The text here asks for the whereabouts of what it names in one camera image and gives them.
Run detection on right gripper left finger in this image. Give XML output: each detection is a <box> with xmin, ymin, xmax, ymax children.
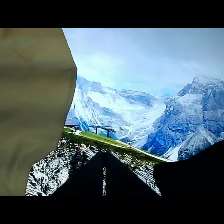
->
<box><xmin>52</xmin><ymin>150</ymin><xmax>105</xmax><ymax>197</ymax></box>

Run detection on beige garment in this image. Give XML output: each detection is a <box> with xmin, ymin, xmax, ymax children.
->
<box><xmin>0</xmin><ymin>27</ymin><xmax>78</xmax><ymax>197</ymax></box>

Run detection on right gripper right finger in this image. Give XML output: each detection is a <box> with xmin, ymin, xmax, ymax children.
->
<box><xmin>103</xmin><ymin>150</ymin><xmax>162</xmax><ymax>197</ymax></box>

